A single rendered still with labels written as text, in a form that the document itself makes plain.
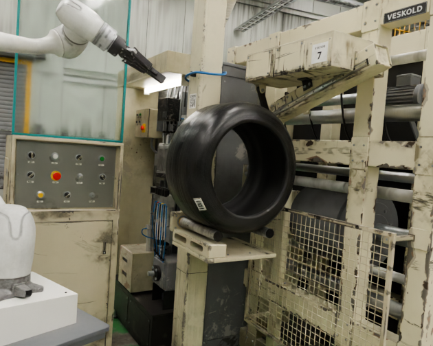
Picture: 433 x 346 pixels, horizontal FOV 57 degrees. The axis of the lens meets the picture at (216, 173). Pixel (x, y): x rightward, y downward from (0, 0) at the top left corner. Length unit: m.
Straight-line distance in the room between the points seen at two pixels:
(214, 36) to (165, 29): 9.38
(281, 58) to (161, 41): 9.52
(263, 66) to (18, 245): 1.36
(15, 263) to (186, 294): 1.01
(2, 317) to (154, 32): 10.42
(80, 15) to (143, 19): 9.89
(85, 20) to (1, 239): 0.78
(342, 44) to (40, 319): 1.50
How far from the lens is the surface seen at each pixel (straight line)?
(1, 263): 1.43
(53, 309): 1.45
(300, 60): 1.88
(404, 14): 1.98
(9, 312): 1.38
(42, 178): 2.24
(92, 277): 2.34
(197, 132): 1.67
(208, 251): 1.72
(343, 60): 1.80
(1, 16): 11.27
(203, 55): 2.10
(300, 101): 2.03
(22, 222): 1.43
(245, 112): 1.75
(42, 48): 1.66
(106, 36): 1.58
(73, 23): 1.58
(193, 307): 2.23
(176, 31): 11.59
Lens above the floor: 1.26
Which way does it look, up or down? 3 degrees down
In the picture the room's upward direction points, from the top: 4 degrees clockwise
